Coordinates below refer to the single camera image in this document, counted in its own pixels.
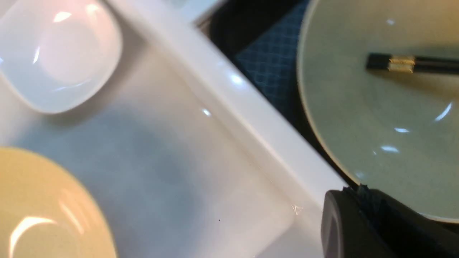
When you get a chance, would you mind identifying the green-yellow noodle bowl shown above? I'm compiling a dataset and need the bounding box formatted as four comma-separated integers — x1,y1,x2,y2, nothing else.
297,0,458,224

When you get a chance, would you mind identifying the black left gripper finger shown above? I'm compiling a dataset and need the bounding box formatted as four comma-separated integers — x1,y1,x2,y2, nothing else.
321,185,459,258

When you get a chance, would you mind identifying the black serving tray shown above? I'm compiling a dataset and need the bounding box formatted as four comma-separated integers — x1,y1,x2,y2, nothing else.
208,0,459,233

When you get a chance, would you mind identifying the black chopsticks pair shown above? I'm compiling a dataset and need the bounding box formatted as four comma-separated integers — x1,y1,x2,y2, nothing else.
365,53,459,75

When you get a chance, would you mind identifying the yellow noodle bowl in tub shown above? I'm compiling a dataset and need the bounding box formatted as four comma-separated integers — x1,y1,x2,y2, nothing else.
0,147,118,258

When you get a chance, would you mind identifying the white square dish in tub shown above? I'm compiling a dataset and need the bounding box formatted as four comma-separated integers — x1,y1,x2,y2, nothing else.
0,0,123,114

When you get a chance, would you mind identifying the large white plastic tub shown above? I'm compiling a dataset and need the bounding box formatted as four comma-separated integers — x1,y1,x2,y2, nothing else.
1,0,343,258

